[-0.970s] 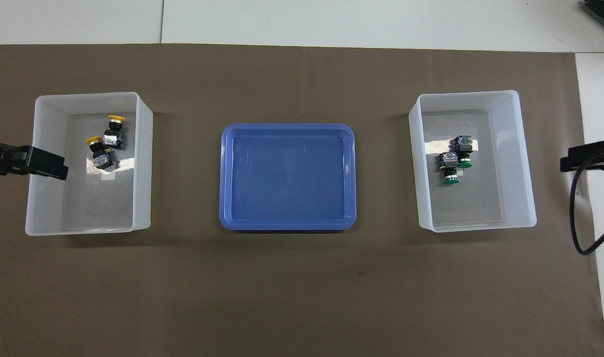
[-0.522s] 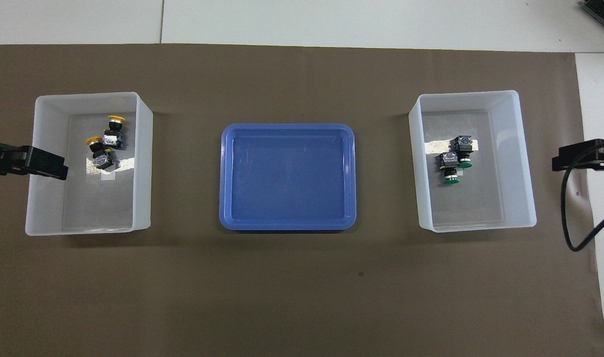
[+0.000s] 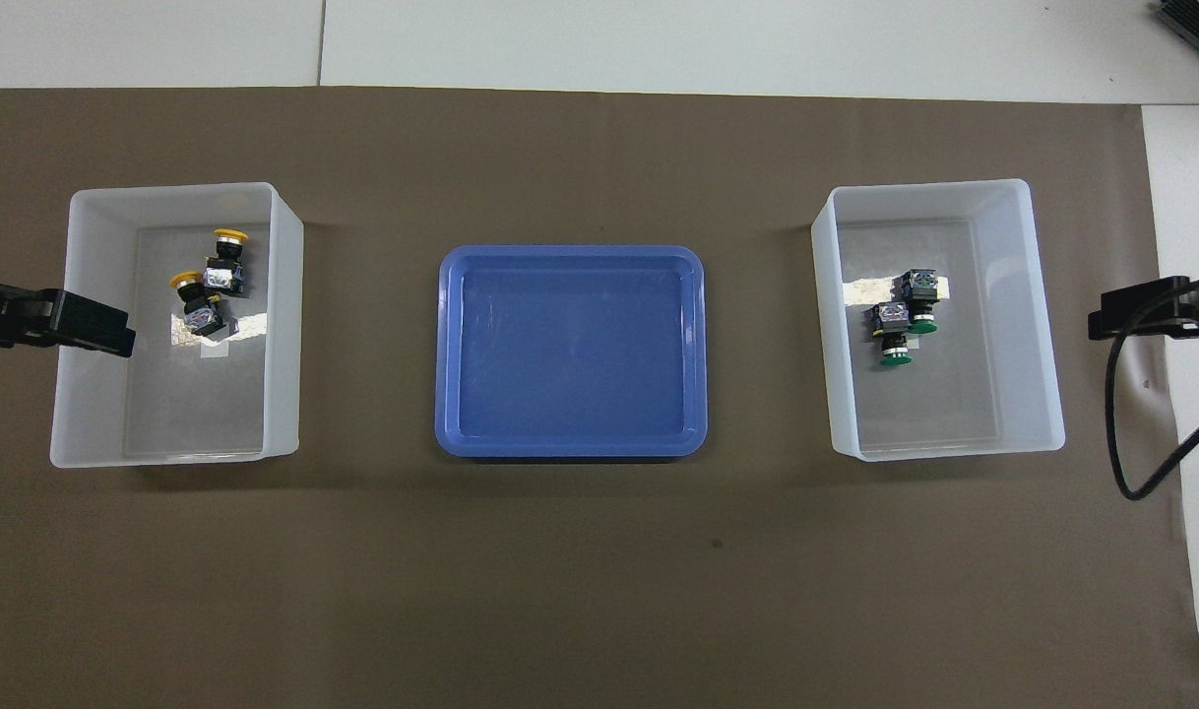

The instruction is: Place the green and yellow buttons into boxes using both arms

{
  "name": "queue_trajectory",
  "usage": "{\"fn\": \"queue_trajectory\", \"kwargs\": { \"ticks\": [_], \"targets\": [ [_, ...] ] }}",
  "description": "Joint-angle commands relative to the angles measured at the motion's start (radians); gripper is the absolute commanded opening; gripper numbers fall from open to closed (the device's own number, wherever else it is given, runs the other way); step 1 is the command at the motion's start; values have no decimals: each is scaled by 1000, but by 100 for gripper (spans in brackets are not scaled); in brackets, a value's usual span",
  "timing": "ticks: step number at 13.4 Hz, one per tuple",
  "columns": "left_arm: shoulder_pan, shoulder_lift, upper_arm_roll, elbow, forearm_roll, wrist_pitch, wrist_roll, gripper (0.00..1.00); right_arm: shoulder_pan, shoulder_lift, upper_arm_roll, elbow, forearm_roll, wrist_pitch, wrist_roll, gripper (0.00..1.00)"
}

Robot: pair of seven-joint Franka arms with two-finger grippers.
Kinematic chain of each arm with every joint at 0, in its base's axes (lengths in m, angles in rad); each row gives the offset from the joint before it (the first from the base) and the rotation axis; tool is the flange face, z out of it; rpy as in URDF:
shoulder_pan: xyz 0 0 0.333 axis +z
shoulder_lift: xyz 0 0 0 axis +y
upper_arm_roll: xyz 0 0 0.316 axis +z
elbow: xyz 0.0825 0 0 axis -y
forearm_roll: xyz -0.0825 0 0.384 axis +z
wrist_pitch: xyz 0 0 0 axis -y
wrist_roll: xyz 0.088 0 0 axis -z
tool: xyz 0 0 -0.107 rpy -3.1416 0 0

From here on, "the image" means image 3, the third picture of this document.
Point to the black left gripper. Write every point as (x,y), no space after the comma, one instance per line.
(19,315)

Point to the yellow push button switch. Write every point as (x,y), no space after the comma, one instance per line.
(203,317)
(227,278)

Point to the green push button switch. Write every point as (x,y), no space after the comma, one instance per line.
(892,320)
(921,288)

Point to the white translucent plastic box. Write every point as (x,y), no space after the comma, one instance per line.
(954,414)
(166,414)

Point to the blue plastic tray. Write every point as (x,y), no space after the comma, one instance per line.
(560,345)

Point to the brown paper table mat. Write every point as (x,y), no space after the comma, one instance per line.
(599,591)

